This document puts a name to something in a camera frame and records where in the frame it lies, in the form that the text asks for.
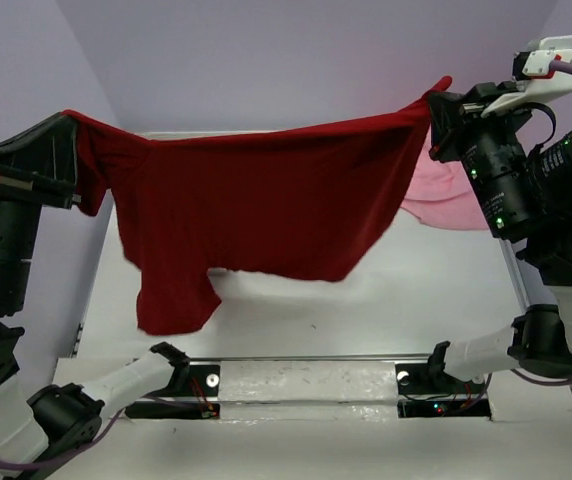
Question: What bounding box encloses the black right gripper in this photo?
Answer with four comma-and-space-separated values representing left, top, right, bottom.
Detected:
425, 78, 533, 236

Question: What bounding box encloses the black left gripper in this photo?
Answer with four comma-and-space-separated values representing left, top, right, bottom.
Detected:
0, 103, 93, 302

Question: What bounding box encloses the dark red t shirt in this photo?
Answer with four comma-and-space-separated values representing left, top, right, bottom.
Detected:
72, 97, 430, 336

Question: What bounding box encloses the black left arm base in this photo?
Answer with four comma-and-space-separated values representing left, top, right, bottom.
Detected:
125, 362, 221, 420

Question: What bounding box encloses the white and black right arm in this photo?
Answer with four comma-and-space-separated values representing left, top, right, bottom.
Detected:
426, 82, 572, 392

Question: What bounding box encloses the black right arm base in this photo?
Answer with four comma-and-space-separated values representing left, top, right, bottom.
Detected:
395, 362, 492, 419

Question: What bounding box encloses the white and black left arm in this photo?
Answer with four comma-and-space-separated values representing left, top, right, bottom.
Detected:
0, 113, 190, 479

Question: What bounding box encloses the pink t shirt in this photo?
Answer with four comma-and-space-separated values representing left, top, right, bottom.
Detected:
401, 136, 488, 231

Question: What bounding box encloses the white cardboard front cover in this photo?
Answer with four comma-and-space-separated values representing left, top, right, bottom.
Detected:
57, 374, 572, 479

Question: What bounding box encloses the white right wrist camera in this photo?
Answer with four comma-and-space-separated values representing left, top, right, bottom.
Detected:
481, 35, 572, 118

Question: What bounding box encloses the white back table rail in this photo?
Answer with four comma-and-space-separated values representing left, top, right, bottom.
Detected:
137, 130, 270, 141

